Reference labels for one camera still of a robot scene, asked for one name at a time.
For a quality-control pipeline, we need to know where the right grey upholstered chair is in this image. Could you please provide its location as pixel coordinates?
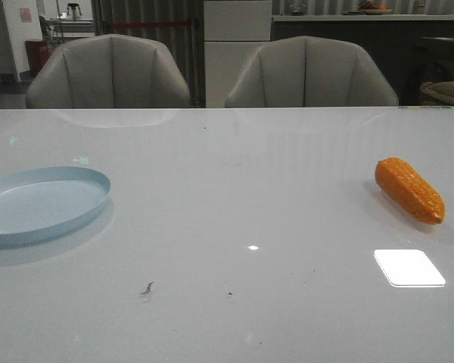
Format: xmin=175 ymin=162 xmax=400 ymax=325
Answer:
xmin=225 ymin=36 xmax=399 ymax=108

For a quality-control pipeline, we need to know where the pink wall notice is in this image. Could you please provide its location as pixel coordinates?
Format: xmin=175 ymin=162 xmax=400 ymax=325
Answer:
xmin=20 ymin=8 xmax=32 ymax=23

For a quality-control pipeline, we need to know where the fruit bowl on counter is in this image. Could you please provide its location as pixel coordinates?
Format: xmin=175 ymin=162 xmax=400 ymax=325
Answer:
xmin=358 ymin=1 xmax=392 ymax=15

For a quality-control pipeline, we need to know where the left grey upholstered chair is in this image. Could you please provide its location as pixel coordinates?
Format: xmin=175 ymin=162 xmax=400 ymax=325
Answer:
xmin=25 ymin=34 xmax=191 ymax=109

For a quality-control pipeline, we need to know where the red bin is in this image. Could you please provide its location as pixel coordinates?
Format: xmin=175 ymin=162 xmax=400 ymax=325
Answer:
xmin=25 ymin=39 xmax=56 ymax=77

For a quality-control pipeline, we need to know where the brown cushion at right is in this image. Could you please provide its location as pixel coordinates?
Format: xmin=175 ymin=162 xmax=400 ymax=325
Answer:
xmin=420 ymin=81 xmax=454 ymax=106

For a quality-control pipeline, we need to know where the red barrier belt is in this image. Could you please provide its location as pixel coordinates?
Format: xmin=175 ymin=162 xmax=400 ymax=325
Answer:
xmin=107 ymin=20 xmax=191 ymax=29

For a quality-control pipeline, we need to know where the white cabinet with drawers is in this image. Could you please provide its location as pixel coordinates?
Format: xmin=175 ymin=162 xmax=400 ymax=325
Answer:
xmin=204 ymin=1 xmax=272 ymax=108

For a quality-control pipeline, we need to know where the grey upholstered chair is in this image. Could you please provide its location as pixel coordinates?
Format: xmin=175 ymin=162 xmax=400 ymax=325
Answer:
xmin=25 ymin=34 xmax=191 ymax=109
xmin=225 ymin=36 xmax=399 ymax=108

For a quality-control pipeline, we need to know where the dark counter with white top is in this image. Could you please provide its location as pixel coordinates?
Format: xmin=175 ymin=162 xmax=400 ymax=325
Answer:
xmin=271 ymin=15 xmax=454 ymax=105

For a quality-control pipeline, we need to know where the light blue round plate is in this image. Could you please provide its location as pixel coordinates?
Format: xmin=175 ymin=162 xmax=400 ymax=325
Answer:
xmin=0 ymin=166 xmax=111 ymax=249

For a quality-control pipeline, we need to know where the orange plastic corn cob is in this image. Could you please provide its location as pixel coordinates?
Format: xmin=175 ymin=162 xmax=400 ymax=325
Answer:
xmin=375 ymin=157 xmax=446 ymax=225

